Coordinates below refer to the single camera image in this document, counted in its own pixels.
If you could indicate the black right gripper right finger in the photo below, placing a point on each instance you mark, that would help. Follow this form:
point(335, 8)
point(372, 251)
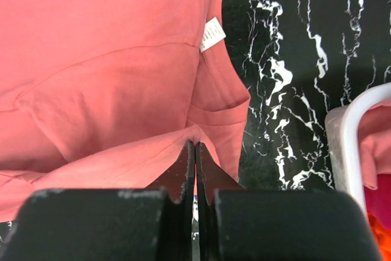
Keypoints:
point(241, 224)

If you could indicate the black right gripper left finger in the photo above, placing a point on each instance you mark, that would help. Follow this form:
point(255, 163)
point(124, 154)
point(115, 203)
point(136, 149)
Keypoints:
point(153, 223)

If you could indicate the salmon pink t shirt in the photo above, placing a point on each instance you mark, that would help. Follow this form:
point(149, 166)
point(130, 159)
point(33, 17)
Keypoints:
point(104, 93)

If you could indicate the magenta t shirt in basket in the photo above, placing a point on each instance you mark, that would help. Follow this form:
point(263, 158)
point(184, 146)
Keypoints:
point(377, 196)

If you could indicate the white plastic laundry basket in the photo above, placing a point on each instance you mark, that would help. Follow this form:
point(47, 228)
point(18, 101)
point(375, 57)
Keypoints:
point(341, 130)

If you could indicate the orange t shirt in basket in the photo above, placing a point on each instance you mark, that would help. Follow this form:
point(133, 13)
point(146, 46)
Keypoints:
point(382, 237)

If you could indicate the dusty pink t shirt in basket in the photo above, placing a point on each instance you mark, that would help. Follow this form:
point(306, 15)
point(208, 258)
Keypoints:
point(374, 143)

